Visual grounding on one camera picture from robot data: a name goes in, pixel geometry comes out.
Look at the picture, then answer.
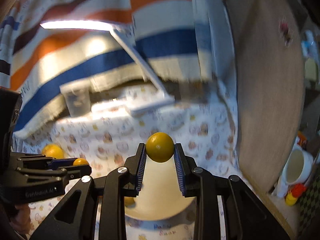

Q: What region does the cream bowl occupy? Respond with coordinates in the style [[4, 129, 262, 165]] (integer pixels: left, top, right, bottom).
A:
[[96, 155, 200, 222]]

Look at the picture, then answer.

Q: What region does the bear printed cloth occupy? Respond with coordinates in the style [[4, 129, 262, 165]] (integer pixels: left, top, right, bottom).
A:
[[12, 80, 240, 240]]

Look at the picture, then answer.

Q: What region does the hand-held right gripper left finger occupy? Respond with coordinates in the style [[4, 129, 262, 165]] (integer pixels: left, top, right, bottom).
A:
[[30, 142, 148, 240]]

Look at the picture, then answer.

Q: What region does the yellow cherry tomato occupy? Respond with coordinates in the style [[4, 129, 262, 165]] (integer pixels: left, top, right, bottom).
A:
[[146, 132, 175, 163]]

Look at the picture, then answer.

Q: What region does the white mug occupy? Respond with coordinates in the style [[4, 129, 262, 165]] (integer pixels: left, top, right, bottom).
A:
[[281, 145, 314, 184]]

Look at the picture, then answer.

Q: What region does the person's left hand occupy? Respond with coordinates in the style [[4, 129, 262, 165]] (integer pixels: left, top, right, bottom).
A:
[[14, 204, 32, 234]]

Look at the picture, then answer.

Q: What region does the round wooden board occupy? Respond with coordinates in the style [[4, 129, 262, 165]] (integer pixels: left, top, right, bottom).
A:
[[225, 0, 307, 193]]

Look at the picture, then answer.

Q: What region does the small cartoon sticker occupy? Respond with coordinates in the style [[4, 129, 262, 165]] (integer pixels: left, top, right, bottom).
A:
[[279, 17, 294, 47]]

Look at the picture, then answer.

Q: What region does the dark checkered cloth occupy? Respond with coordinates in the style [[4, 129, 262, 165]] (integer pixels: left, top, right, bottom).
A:
[[299, 180, 320, 233]]

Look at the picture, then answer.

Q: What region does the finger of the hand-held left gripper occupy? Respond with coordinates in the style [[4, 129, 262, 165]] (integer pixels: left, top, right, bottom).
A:
[[56, 165, 92, 183], [46, 158, 78, 170]]

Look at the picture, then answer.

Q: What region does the striped blanket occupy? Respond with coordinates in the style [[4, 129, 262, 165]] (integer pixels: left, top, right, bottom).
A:
[[0, 0, 238, 138]]

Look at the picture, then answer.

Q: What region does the white desk lamp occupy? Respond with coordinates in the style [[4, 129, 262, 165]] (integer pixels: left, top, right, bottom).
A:
[[40, 20, 175, 117]]

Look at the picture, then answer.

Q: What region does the red and yellow toy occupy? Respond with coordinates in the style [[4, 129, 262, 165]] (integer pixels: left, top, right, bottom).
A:
[[285, 184, 307, 207]]

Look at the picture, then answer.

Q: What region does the lidded translucent plastic container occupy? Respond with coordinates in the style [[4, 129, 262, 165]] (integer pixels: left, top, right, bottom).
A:
[[59, 82, 91, 117]]

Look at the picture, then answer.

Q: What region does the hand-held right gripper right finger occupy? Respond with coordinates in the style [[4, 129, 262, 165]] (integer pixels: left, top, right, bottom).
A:
[[174, 142, 292, 240]]

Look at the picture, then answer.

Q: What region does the large yellow apple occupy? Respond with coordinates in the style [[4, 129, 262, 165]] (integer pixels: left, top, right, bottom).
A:
[[41, 144, 65, 159]]

